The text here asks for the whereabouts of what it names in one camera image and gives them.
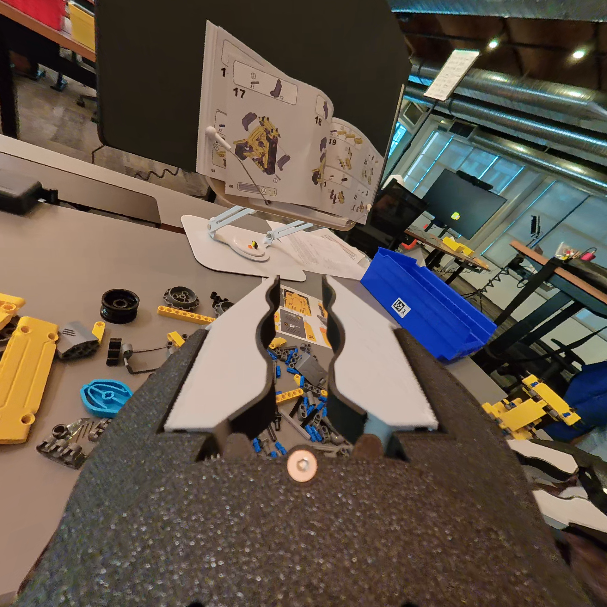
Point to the red plastic bin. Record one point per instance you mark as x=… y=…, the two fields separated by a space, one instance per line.
x=33 y=12

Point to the black standing desk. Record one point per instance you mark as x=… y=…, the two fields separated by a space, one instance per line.
x=559 y=265

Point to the yellow sticker sheet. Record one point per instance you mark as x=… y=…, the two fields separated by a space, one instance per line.
x=298 y=313

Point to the dark grey link pieces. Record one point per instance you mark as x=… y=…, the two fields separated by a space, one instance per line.
x=71 y=441

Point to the black mesh office chair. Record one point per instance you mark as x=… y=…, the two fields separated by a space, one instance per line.
x=398 y=213

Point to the black grey connector piece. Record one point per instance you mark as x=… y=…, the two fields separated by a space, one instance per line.
x=121 y=353

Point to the hanging white paper sign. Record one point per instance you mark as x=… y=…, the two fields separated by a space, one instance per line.
x=450 y=73

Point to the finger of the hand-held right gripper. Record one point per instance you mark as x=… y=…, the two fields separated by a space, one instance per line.
x=545 y=456
x=569 y=510

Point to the black power adapter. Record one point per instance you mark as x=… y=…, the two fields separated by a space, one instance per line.
x=19 y=192

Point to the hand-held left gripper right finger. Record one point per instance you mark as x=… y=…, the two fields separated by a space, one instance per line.
x=384 y=379

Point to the blue jacket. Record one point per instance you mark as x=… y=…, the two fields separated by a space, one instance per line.
x=590 y=384

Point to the pile of blue yellow pieces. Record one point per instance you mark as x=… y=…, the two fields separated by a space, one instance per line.
x=310 y=367

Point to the white book stand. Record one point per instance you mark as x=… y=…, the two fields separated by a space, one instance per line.
x=213 y=246

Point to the large yellow panel piece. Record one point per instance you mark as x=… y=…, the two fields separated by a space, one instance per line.
x=26 y=379

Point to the dark grey toy wheel hub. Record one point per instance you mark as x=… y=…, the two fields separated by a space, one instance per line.
x=180 y=298
x=223 y=306

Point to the yellow holed frame piece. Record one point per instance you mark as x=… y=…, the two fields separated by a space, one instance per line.
x=9 y=308

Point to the blue plastic bin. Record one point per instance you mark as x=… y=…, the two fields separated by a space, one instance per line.
x=427 y=303

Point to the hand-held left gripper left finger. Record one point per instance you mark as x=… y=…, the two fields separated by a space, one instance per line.
x=223 y=379

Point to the dark grey angular piece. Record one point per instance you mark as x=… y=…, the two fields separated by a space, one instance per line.
x=78 y=339

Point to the black flat screen monitor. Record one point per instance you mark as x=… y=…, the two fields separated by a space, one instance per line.
x=464 y=204

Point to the far wooden table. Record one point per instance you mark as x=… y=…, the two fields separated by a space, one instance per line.
x=474 y=261

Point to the yellow plastic bin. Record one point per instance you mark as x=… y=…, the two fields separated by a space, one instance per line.
x=83 y=23

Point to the white paper sheet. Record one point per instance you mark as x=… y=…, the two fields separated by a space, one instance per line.
x=327 y=251

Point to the silver ventilation duct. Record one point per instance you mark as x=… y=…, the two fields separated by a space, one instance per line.
x=521 y=90

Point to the black toy wheel rim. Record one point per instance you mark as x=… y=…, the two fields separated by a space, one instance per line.
x=119 y=306

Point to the yellow toy brick vehicle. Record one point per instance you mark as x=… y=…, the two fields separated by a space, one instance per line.
x=521 y=410

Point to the instruction booklet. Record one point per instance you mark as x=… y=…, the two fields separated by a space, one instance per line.
x=284 y=142

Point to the blue round plastic piece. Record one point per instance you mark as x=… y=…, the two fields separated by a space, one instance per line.
x=104 y=397

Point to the yellow plastic tray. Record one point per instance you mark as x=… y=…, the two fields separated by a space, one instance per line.
x=455 y=244

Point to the short yellow holed beam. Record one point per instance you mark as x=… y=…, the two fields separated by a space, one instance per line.
x=185 y=314

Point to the black desk divider panel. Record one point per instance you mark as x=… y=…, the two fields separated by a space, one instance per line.
x=237 y=71

